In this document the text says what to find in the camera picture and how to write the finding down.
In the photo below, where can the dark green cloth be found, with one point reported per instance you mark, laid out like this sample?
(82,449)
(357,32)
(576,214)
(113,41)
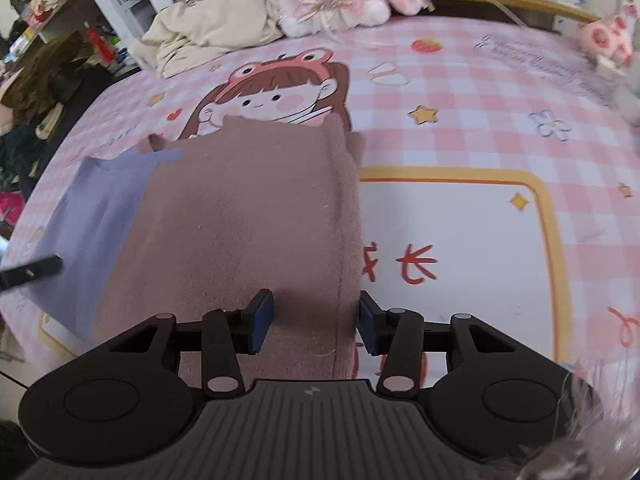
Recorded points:
(20,160)

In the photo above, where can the pink checked printed table mat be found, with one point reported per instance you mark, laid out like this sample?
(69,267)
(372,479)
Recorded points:
(475,125)

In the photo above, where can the pale fluffy cloth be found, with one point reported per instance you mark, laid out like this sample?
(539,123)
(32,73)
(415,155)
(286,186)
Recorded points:
(595,435)

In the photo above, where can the olive green cloth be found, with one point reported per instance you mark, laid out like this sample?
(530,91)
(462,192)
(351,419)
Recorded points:
(50,70)

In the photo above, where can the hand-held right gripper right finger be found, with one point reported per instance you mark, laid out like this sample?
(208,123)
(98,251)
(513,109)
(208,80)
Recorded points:
(369,327)

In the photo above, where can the cream shirt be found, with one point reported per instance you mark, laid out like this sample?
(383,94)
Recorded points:
(215,20)

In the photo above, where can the purple and mauve sweater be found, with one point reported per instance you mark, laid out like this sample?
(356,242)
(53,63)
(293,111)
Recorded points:
(240,220)

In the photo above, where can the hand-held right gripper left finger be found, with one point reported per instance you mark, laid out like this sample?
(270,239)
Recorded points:
(262,320)

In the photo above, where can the small pink plush toy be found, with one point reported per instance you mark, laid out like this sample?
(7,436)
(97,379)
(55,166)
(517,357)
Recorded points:
(602,40)

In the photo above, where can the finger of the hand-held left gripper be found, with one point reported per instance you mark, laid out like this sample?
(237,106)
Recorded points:
(35,269)

